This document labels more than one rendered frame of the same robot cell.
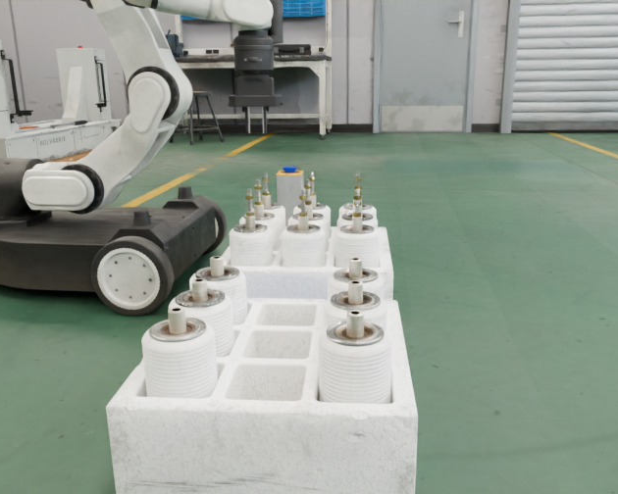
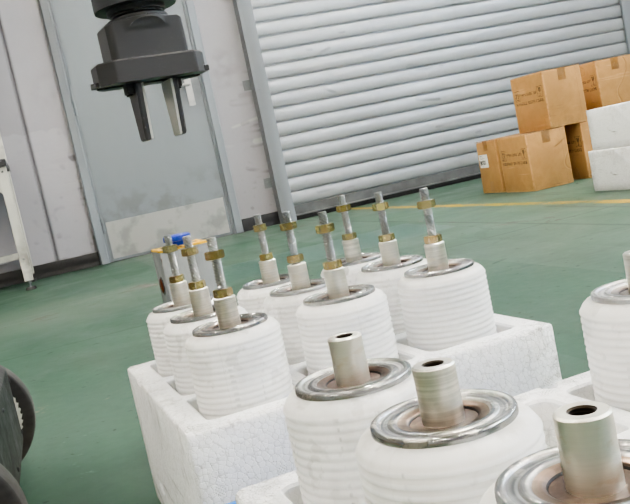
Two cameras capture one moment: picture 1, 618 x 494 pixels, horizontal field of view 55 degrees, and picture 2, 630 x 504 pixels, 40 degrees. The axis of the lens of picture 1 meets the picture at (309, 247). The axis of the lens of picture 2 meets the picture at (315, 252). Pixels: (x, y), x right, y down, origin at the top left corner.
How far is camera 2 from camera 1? 0.65 m
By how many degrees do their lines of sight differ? 26
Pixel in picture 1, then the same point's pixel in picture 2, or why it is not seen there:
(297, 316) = not seen: hidden behind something
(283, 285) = not seen: hidden behind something
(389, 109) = (118, 224)
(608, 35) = (377, 73)
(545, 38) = (304, 89)
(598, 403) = not seen: outside the picture
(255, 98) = (157, 60)
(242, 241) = (236, 351)
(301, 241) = (360, 315)
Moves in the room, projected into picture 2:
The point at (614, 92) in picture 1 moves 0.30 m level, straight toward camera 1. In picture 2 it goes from (405, 141) to (409, 141)
